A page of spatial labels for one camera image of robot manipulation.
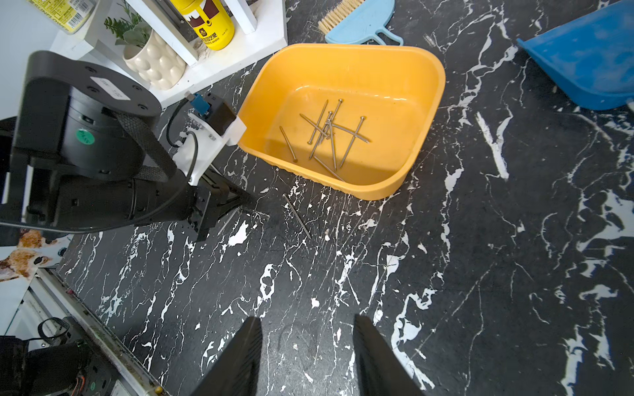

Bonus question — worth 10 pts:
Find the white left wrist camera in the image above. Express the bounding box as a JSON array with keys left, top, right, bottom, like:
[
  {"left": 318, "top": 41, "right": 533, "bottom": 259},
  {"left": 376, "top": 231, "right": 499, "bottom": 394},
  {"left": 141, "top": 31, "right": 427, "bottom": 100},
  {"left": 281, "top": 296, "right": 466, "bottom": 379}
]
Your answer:
[{"left": 166, "top": 92, "right": 246, "bottom": 186}]

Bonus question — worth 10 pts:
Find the white tiered shelf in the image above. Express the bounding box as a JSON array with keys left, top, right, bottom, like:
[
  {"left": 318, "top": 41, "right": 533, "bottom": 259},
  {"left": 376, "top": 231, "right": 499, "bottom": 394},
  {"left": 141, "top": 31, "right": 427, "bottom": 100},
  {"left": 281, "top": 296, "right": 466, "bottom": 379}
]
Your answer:
[{"left": 51, "top": 0, "right": 287, "bottom": 107}]

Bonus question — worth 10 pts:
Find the small plant in woven pot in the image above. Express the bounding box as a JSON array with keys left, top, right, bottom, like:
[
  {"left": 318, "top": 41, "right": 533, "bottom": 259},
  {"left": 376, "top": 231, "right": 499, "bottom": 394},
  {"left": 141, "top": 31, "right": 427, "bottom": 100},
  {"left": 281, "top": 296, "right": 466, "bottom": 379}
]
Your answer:
[{"left": 104, "top": 1, "right": 187, "bottom": 91}]

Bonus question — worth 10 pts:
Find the yellow plastic storage box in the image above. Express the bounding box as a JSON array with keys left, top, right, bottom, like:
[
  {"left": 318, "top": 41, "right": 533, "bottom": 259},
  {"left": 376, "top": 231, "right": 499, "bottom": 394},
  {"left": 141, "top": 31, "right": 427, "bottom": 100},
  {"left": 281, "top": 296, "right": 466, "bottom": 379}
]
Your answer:
[{"left": 239, "top": 44, "right": 446, "bottom": 201}]

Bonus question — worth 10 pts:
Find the blue plastic scoop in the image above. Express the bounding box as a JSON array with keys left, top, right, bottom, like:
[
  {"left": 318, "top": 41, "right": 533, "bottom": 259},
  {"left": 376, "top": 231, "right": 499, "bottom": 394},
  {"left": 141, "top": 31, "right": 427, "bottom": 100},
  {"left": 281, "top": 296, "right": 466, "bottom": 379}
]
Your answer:
[{"left": 518, "top": 1, "right": 633, "bottom": 111}]

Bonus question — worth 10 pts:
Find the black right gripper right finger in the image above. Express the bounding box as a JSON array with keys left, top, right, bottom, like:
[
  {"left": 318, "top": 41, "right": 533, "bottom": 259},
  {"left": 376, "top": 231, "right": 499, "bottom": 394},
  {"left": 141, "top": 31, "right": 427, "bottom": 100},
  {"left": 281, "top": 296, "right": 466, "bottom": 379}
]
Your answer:
[{"left": 353, "top": 314, "right": 424, "bottom": 395}]

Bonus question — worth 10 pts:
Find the light blue hand brush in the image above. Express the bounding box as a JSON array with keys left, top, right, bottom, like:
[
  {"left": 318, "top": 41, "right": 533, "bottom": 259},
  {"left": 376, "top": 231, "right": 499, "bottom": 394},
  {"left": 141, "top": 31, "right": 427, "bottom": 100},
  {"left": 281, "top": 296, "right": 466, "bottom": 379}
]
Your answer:
[{"left": 318, "top": 0, "right": 404, "bottom": 46}]

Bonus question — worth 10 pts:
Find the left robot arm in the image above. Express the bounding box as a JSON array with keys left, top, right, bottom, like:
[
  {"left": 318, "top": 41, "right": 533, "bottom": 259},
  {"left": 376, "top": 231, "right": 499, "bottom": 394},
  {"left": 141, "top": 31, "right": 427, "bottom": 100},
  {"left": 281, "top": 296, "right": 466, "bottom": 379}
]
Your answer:
[{"left": 1, "top": 50, "right": 249, "bottom": 241}]

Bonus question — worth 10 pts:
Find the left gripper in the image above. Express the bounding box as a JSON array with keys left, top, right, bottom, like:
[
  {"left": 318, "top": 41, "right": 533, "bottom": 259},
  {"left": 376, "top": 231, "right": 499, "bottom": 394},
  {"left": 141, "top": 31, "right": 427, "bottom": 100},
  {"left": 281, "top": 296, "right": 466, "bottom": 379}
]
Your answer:
[{"left": 51, "top": 168, "right": 250, "bottom": 243}]

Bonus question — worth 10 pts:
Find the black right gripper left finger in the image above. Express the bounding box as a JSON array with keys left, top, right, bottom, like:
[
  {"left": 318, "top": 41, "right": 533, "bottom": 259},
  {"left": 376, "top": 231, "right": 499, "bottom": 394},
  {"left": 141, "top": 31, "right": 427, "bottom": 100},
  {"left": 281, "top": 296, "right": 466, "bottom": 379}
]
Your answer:
[{"left": 192, "top": 317, "right": 263, "bottom": 396}]

